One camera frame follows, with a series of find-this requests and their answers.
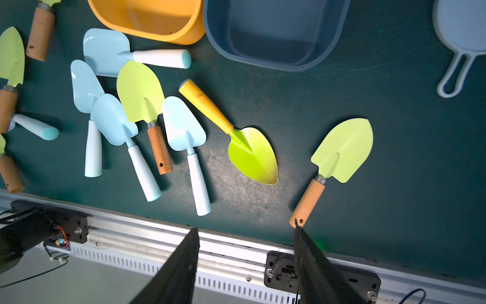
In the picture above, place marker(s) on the green shovel wooden handle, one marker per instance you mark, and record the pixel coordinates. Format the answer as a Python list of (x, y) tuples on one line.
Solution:
[(41, 30), (12, 69), (141, 96), (342, 152)]

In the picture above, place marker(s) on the green trowel yellow handle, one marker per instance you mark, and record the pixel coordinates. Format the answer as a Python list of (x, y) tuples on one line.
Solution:
[(249, 150)]

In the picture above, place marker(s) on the green shovel wooden handle back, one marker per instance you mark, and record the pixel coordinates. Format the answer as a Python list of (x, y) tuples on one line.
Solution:
[(41, 30)]

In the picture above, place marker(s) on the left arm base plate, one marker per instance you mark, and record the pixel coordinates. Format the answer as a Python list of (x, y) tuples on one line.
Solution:
[(73, 222)]

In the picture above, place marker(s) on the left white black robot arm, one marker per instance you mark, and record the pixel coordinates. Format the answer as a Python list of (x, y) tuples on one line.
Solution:
[(21, 232)]

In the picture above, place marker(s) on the aluminium front rail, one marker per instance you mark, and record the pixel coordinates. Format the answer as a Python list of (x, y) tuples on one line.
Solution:
[(236, 266)]

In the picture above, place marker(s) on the blue shovel lying sideways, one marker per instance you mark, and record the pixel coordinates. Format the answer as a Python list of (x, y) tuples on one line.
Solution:
[(107, 51)]

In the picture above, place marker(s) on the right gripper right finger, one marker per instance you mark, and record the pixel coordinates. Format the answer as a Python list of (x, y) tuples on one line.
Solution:
[(319, 282)]

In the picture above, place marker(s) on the blue-grey storage box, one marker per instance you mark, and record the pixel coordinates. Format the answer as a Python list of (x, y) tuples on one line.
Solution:
[(289, 36)]

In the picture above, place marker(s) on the blue dustpan brush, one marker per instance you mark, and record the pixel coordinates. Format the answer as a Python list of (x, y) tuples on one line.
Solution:
[(460, 26)]

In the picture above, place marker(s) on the blue shovel standing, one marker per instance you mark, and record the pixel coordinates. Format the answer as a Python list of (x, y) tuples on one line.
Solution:
[(185, 133), (86, 91), (110, 118)]

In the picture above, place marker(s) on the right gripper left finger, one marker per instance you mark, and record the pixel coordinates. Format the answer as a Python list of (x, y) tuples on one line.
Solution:
[(175, 281)]

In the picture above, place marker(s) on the green shovel front left corner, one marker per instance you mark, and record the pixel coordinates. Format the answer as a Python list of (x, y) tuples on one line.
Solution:
[(9, 171)]

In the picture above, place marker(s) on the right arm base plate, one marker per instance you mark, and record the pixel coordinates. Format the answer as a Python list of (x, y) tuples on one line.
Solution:
[(280, 274)]

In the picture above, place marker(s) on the yellow storage box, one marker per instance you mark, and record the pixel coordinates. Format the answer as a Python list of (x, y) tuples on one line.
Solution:
[(171, 21)]

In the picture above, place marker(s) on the blue shovel rightmost standing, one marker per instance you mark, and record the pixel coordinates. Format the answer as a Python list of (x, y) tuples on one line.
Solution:
[(185, 133)]

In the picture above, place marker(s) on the blue shovel front left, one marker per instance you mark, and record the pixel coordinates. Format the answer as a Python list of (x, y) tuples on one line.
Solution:
[(37, 127)]

